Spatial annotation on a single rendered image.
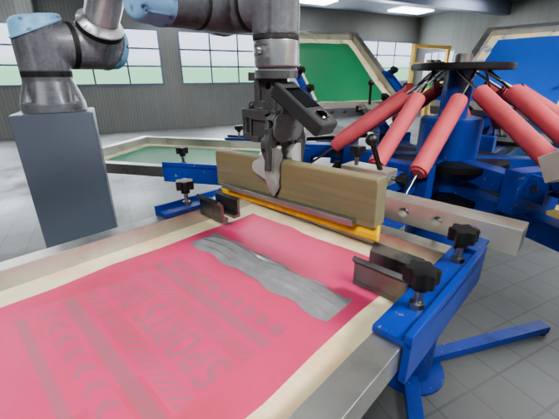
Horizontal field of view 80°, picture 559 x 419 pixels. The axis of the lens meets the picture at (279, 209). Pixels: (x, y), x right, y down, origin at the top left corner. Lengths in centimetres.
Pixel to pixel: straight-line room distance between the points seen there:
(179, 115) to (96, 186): 866
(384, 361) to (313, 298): 17
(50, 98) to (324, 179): 75
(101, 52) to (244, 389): 93
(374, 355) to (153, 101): 931
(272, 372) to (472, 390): 149
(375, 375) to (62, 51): 99
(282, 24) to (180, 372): 50
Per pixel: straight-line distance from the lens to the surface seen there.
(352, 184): 51
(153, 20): 57
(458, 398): 181
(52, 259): 73
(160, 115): 960
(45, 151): 105
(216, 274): 62
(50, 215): 109
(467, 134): 127
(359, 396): 38
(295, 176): 57
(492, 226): 70
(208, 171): 116
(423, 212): 73
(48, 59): 106
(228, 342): 48
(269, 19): 57
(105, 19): 106
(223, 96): 993
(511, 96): 124
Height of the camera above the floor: 128
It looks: 22 degrees down
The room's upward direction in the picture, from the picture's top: straight up
